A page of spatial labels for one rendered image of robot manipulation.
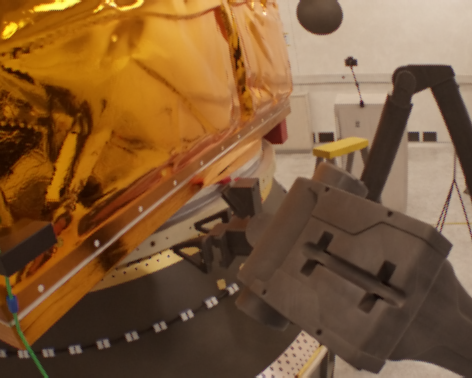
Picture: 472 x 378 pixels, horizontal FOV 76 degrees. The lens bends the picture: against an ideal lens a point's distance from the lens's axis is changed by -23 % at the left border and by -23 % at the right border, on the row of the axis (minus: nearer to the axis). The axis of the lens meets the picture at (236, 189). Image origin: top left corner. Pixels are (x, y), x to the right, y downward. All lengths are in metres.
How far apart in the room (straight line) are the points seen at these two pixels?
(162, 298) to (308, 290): 0.78
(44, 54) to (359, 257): 0.46
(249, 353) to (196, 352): 0.17
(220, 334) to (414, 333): 0.86
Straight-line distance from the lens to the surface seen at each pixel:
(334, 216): 0.20
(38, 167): 0.51
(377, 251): 0.18
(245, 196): 0.60
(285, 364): 1.16
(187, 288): 0.98
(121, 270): 0.94
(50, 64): 0.52
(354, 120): 4.47
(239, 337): 1.06
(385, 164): 0.73
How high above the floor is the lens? 2.07
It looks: 19 degrees down
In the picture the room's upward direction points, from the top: 8 degrees counter-clockwise
